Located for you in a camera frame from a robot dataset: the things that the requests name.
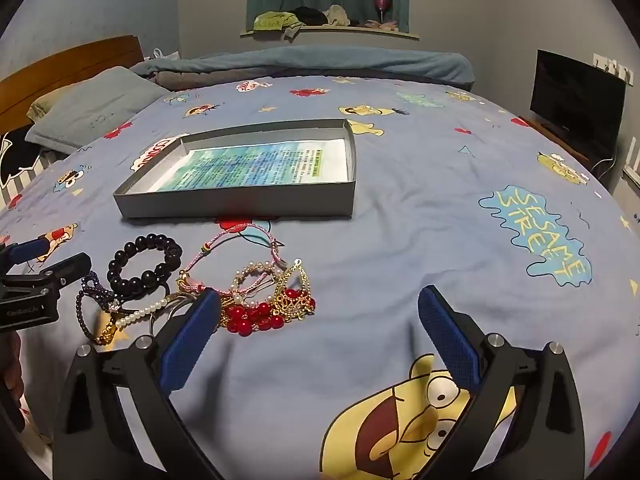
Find black cloth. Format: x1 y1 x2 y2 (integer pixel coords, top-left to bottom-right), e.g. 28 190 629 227
290 6 328 27

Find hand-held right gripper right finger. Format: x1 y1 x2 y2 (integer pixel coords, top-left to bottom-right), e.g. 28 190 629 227
415 285 586 480

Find pink cord bracelet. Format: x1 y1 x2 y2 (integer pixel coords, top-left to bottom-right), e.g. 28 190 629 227
176 220 288 293

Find green cloth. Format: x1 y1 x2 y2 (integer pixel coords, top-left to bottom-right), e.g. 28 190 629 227
253 11 303 38

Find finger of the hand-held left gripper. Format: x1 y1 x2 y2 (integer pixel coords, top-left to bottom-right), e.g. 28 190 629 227
0 238 51 271
42 253 94 289

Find grey cardboard box tray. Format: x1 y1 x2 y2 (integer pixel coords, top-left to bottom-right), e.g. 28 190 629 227
112 119 358 219

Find window sill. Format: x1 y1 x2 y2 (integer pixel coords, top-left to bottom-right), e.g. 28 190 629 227
240 24 421 41

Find printed paper sheet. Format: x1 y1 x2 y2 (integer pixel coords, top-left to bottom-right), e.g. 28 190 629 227
147 139 351 193

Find wooden headboard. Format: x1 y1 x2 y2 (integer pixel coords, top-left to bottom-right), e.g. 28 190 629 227
0 35 143 133

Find blue bead bracelet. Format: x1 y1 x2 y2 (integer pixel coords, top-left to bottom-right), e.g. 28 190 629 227
80 271 121 311

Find white pearl bracelet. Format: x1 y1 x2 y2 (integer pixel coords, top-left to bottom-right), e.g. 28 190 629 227
92 295 171 346

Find red bead bracelet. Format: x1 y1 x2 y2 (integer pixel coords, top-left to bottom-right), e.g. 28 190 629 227
217 287 317 333

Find large black bead bracelet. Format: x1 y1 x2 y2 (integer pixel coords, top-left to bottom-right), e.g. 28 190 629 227
106 232 185 296

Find blue blanket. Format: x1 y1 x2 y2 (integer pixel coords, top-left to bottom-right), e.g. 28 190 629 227
131 45 476 92

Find grey pillow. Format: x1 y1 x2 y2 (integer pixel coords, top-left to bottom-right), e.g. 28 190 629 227
25 66 168 153

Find grey blanket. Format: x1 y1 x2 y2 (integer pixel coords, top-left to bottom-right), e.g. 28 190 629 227
155 71 241 92

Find gold teardrop jewelry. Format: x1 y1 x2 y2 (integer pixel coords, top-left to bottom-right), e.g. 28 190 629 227
272 258 317 321

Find yellow pillow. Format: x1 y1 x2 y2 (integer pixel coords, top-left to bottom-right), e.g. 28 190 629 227
27 85 71 123

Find person's left hand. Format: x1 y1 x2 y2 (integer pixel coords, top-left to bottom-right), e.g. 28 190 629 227
0 332 24 401

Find wooden television stand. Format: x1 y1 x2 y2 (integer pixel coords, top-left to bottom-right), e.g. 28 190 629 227
517 116 616 181

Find beige cloth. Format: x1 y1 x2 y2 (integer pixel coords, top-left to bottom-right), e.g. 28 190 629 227
322 5 351 27

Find black television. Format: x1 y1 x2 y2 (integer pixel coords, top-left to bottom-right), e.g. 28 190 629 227
530 49 627 148

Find wall hook rack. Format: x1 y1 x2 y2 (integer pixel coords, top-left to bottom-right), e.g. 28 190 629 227
592 52 635 86

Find striped black print pillow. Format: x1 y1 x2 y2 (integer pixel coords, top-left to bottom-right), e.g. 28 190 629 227
0 125 56 206

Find cartoon printed bed sheet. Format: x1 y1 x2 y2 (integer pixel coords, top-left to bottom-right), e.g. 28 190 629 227
0 72 640 480

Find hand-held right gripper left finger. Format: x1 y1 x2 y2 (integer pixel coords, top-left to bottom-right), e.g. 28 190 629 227
52 287 223 480

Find white cable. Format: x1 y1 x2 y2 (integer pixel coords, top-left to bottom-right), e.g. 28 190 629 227
592 147 621 176

